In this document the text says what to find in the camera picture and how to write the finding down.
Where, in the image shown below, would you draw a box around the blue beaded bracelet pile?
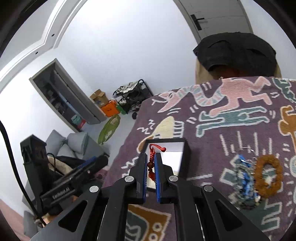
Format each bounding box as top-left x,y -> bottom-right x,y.
232,154 -> 262,207

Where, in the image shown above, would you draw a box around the red knot tassel charm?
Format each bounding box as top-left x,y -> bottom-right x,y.
147,144 -> 167,182

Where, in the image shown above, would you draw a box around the brown walnut bead bracelet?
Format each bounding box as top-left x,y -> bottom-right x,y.
253,154 -> 284,198

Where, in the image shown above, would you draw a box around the black open jewelry box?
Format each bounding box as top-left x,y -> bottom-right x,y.
139,138 -> 191,178

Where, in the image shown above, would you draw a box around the black clothes on sofa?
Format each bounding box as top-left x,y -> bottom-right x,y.
47,153 -> 92,176

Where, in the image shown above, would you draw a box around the grey sofa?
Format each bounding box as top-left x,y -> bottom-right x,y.
23,130 -> 105,237

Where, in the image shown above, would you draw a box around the green leaf floor mat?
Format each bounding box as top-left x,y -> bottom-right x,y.
97,114 -> 121,145

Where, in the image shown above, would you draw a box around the purple patterned woven blanket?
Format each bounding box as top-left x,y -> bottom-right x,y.
103,77 -> 295,240

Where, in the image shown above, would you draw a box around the orange paper bag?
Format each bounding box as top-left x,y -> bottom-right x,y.
101,100 -> 120,118

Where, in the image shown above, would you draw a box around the brown cardboard box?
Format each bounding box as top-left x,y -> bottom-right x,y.
90,89 -> 109,108

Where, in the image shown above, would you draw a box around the grey open closet doorway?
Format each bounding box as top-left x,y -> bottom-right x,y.
30,59 -> 107,133

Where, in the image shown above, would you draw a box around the black shoe rack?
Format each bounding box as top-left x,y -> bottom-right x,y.
113,79 -> 153,113

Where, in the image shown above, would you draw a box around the grey room door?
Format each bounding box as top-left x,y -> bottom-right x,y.
174,0 -> 253,43

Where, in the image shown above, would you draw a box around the black door handle lock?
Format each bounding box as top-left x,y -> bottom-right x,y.
190,15 -> 205,31

